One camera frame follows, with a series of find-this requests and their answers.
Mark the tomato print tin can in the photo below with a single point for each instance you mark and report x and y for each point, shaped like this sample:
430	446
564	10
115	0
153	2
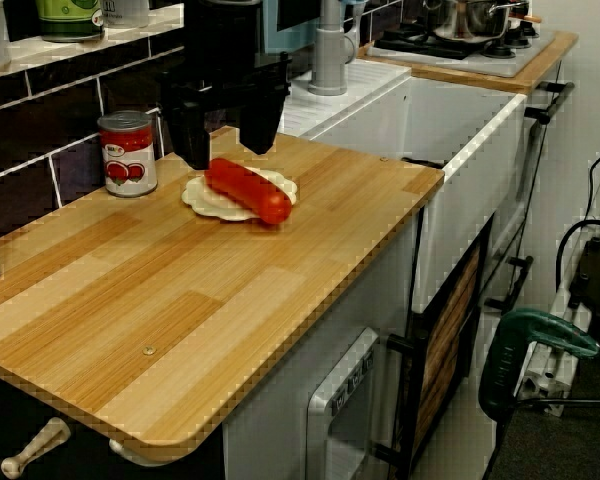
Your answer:
130	160

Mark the black stove knob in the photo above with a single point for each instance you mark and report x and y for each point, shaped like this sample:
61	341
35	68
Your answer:
519	40
530	31
497	51

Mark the small white lidded jar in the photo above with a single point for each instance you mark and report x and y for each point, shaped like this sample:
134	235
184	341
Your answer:
125	14

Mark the black burner grate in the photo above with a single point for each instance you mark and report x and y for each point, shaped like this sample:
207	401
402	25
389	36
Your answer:
415	42

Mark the steel cooking pot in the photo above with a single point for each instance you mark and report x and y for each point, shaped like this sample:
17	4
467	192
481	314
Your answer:
465	20

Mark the green label can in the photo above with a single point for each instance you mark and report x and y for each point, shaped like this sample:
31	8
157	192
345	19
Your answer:
65	20

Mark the dark power supply box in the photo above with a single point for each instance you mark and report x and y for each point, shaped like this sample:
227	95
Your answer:
597	270

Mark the grey toy dishwasher panel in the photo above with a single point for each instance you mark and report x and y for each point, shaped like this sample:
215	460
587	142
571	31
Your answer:
320	400

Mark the white toy sink unit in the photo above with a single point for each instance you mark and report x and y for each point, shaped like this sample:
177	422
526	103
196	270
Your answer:
470	210

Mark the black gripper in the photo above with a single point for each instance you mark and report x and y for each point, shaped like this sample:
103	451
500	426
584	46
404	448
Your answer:
220	50

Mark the green power drill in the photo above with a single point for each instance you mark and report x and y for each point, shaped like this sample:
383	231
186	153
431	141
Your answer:
500	365

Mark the red toy sausage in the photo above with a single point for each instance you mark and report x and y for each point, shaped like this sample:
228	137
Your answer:
250	192

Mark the light blue plastic bin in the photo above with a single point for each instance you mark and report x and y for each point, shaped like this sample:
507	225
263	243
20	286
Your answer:
280	35

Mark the silver aluminium extrusion rail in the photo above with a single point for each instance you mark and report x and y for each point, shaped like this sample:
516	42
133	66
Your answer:
545	380

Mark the cream scalloped toy plate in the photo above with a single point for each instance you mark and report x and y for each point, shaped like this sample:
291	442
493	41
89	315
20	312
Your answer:
200	200

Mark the grey toy stove hob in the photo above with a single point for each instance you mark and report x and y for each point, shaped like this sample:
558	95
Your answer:
500	67

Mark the white toy kitchen cabinet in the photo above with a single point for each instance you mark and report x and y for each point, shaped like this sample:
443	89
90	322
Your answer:
280	380

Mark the grey toy faucet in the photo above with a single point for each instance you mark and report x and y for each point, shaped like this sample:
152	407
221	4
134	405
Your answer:
327	60

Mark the black framed wooden crate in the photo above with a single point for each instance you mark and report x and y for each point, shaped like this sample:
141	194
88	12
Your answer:
445	340

